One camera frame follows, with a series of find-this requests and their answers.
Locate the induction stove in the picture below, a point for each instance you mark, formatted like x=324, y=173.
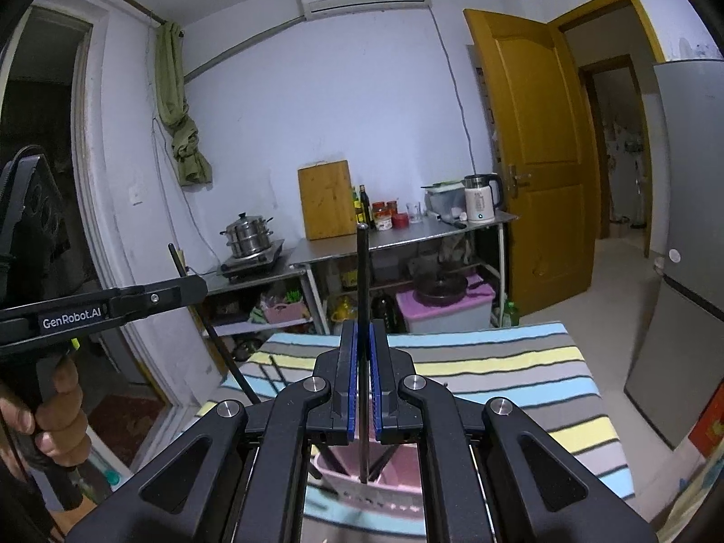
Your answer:
x=251, y=264

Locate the white wall switch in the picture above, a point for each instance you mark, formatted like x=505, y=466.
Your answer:
x=136, y=195

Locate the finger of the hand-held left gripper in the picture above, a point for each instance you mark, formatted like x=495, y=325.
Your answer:
x=164, y=297

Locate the yellow wooden door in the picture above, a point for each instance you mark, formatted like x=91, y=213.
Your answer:
x=543, y=181

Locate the small pink basket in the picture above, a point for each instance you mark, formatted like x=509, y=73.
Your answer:
x=285, y=312

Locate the white electric kettle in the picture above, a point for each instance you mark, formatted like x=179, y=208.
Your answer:
x=481, y=198

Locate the green knotted curtain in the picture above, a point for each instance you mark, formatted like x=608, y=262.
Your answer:
x=178, y=124

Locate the white wall pipe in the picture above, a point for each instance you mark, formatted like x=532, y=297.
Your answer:
x=243, y=48

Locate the grey refrigerator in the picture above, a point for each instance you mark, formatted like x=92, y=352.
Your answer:
x=679, y=237

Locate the green bottle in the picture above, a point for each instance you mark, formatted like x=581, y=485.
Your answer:
x=512, y=314

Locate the red lidded jars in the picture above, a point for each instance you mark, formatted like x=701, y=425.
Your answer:
x=383, y=216

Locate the pink plastic utensil basket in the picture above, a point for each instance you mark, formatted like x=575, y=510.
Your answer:
x=396, y=478

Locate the person's left hand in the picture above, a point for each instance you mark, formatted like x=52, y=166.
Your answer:
x=62, y=424

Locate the yellow oil bottle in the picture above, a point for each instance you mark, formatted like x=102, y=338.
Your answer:
x=342, y=314

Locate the wooden cutting board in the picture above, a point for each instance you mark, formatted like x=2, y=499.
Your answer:
x=327, y=201

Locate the steel kitchen table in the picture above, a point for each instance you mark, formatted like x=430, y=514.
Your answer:
x=396, y=236

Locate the clear plastic container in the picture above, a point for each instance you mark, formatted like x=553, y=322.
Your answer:
x=444, y=203

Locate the beige power strip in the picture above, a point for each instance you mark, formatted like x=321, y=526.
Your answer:
x=182, y=263

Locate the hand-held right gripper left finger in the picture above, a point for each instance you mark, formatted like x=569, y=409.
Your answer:
x=353, y=396

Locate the black chopstick silver band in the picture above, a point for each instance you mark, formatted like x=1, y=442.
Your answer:
x=387, y=457
x=362, y=271

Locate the dark glass bottle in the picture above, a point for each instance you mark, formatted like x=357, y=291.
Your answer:
x=365, y=206

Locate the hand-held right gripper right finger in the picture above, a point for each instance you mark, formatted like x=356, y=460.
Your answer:
x=375, y=407

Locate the red box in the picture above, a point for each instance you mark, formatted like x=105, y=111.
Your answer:
x=707, y=435

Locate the plain black chopstick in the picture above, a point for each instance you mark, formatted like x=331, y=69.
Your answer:
x=220, y=345
x=275, y=373

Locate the steel steamer pot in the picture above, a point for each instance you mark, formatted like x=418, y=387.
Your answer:
x=249, y=235

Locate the storage box purple lid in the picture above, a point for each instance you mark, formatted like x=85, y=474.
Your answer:
x=447, y=311

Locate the dark oil bottle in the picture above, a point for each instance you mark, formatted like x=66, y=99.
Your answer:
x=383, y=311

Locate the glass cup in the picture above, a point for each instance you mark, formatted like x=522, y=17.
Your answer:
x=414, y=213

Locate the black frying pan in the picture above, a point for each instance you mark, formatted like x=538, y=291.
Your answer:
x=441, y=288

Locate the striped tablecloth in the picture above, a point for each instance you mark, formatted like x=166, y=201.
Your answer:
x=509, y=384

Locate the low steel table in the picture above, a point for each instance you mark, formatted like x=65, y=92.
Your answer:
x=266, y=275

